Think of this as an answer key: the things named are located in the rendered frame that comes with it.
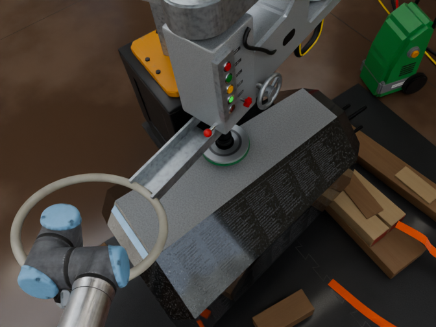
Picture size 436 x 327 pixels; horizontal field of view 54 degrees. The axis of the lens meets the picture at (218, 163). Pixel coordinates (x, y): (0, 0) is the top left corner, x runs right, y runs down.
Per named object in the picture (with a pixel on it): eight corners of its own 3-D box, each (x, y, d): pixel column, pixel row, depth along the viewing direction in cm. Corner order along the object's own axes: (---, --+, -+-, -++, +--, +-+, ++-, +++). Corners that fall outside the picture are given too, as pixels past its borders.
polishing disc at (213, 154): (197, 130, 196) (196, 128, 195) (242, 120, 196) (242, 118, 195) (205, 168, 184) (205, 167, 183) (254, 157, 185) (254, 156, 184)
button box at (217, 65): (233, 105, 155) (226, 45, 131) (239, 108, 154) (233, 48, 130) (219, 119, 152) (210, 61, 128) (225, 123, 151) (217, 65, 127)
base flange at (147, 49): (129, 48, 245) (126, 42, 241) (200, 12, 256) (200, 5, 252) (172, 100, 221) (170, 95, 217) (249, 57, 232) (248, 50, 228)
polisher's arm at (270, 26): (302, 4, 206) (311, -104, 165) (345, 21, 197) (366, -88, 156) (205, 102, 179) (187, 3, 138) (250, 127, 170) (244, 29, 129)
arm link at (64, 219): (31, 226, 98) (47, 195, 105) (38, 259, 106) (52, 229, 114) (72, 232, 98) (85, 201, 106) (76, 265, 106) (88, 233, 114)
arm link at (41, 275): (56, 276, 88) (75, 230, 98) (4, 278, 90) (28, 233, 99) (72, 302, 94) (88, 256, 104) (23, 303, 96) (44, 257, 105)
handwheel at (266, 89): (263, 83, 173) (262, 55, 161) (283, 93, 169) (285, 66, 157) (240, 107, 168) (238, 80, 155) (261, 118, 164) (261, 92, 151)
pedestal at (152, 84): (141, 125, 310) (109, 47, 247) (217, 82, 325) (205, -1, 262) (189, 189, 277) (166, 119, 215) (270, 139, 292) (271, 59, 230)
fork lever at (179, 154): (237, 72, 187) (236, 63, 183) (274, 90, 179) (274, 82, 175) (124, 182, 160) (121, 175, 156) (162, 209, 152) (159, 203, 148)
